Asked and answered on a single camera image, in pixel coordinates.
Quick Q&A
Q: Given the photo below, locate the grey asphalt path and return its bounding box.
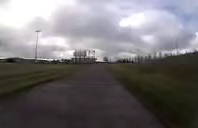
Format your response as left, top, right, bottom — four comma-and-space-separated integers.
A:
0, 63, 168, 128

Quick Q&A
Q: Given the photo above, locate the row of fence posts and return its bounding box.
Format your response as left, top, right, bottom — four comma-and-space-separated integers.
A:
116, 49, 196, 65

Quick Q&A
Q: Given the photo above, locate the tall light pole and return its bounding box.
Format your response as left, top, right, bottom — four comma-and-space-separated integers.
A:
34, 29, 42, 63

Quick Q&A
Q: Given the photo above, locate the green grass field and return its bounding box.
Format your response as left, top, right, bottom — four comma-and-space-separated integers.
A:
0, 62, 85, 101

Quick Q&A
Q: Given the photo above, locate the green grass bank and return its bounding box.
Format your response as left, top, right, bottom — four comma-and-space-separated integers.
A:
105, 49, 198, 128

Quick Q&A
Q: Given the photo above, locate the pale building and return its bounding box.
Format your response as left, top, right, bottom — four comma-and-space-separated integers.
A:
71, 49, 98, 64

